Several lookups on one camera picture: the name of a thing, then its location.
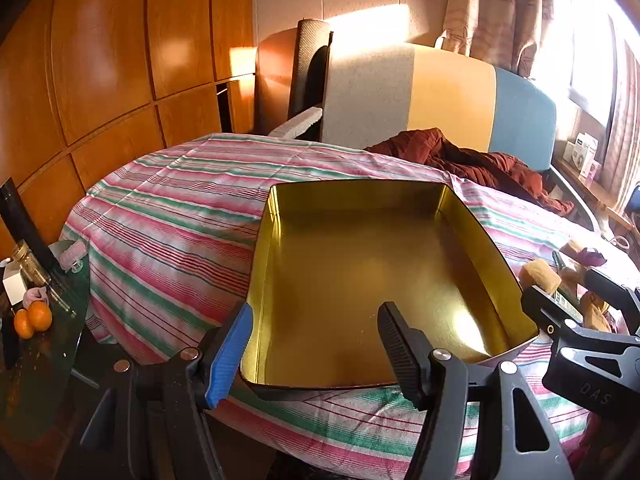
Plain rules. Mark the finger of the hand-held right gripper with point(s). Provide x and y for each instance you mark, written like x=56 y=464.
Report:
x=615 y=292
x=547 y=310

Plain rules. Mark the yellow cake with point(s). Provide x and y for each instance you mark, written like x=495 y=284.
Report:
x=540 y=275

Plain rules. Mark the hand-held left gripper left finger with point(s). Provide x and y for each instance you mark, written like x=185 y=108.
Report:
x=232 y=355

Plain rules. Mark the window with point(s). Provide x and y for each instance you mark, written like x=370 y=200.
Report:
x=585 y=35

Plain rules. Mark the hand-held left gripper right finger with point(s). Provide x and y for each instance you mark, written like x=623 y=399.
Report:
x=400 y=350

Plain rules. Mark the gold tin box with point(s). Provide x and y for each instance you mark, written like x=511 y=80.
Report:
x=360 y=270

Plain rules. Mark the wooden desk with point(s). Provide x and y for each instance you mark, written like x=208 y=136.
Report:
x=600 y=200

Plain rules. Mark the wooden wardrobe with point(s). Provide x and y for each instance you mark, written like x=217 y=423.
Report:
x=100 y=60

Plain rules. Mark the pink box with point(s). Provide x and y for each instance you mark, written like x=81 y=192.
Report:
x=592 y=170

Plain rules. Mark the black rolled mat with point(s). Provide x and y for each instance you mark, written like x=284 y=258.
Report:
x=312 y=75

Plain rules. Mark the large white carton box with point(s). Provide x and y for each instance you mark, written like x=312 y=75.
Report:
x=582 y=147

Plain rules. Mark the red quilt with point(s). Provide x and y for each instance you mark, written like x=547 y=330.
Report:
x=600 y=440

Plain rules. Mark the beige patterned curtain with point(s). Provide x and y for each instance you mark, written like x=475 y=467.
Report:
x=627 y=110
x=495 y=5

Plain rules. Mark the small dark purple snack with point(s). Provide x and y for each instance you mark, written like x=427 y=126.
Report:
x=592 y=256

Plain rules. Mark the red-brown jacket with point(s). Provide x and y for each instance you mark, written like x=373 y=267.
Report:
x=450 y=160

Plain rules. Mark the gold jar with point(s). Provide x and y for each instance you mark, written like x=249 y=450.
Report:
x=27 y=260

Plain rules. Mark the glass side table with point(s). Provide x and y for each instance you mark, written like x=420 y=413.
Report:
x=45 y=360

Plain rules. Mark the small white box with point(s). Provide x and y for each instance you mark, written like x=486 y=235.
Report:
x=14 y=285

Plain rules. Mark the black tube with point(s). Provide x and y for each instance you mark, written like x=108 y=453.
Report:
x=25 y=225

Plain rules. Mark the pink cloth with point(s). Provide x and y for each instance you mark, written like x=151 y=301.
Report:
x=34 y=294

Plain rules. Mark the grey yellow blue armchair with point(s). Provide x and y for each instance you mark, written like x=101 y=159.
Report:
x=370 y=95

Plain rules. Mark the striped pink green blanket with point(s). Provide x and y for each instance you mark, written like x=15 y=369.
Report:
x=165 y=220

